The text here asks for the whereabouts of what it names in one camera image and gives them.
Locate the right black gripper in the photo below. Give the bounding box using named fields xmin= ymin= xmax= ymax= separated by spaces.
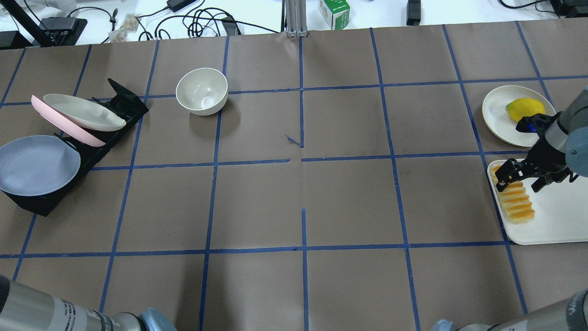
xmin=494 ymin=113 xmax=579 ymax=193

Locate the sliced bread loaf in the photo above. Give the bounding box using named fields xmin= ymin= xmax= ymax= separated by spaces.
xmin=487 ymin=161 xmax=535 ymax=224

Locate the blue plate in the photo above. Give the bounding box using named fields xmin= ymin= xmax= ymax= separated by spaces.
xmin=0 ymin=135 xmax=81 ymax=197

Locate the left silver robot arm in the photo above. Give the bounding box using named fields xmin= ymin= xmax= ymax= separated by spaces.
xmin=0 ymin=276 xmax=176 ymax=331

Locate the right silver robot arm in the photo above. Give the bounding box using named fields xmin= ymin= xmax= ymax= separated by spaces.
xmin=462 ymin=90 xmax=588 ymax=331

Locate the cream plate with lemon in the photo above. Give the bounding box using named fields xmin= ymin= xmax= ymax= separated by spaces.
xmin=482 ymin=85 xmax=556 ymax=147

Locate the cream plate in rack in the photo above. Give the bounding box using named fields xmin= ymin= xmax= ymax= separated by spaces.
xmin=43 ymin=94 xmax=127 ymax=132

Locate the pink plate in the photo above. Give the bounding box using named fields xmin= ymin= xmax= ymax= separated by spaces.
xmin=31 ymin=96 xmax=106 ymax=147

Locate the white rectangular tray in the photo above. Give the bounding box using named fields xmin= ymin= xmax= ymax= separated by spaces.
xmin=497 ymin=177 xmax=588 ymax=245

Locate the yellow lemon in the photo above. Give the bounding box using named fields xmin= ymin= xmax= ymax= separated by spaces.
xmin=505 ymin=98 xmax=546 ymax=122

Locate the green white box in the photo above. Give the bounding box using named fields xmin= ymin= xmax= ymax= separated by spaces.
xmin=318 ymin=0 xmax=351 ymax=31

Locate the cream bowl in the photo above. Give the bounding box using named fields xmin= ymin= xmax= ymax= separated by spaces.
xmin=175 ymin=68 xmax=228 ymax=116

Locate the black power adapter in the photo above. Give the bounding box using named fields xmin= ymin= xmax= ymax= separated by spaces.
xmin=221 ymin=16 xmax=242 ymax=36

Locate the black dish rack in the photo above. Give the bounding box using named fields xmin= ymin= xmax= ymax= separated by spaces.
xmin=2 ymin=79 xmax=149 ymax=216

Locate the aluminium frame post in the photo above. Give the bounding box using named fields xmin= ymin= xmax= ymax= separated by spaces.
xmin=281 ymin=0 xmax=308 ymax=38

